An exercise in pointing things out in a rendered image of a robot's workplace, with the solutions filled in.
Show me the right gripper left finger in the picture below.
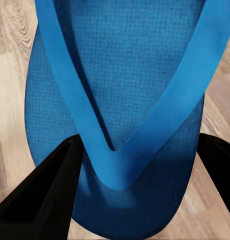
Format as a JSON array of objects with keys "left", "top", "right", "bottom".
[{"left": 0, "top": 134, "right": 85, "bottom": 240}]

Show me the sandal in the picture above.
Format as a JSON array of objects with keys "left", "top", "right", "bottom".
[{"left": 24, "top": 0, "right": 230, "bottom": 240}]

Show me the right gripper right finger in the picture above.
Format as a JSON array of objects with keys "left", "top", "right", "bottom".
[{"left": 196, "top": 133, "right": 230, "bottom": 212}]

